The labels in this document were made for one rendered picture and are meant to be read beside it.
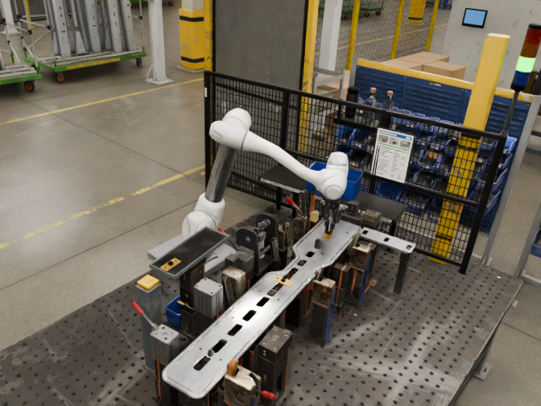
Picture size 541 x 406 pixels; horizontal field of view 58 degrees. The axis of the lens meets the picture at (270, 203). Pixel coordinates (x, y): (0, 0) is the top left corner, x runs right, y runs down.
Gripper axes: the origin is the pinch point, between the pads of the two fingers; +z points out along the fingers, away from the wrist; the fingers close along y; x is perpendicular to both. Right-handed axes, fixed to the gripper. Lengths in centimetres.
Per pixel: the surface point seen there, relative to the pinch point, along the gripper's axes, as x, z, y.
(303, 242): -13.4, 5.3, -7.3
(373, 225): 23.4, 4.3, 16.2
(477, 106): 58, -60, 48
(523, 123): 172, -24, 66
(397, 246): 12.6, 5.3, 33.2
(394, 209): 43.6, 2.4, 20.8
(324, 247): -11.0, 5.3, 3.4
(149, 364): -99, 32, -34
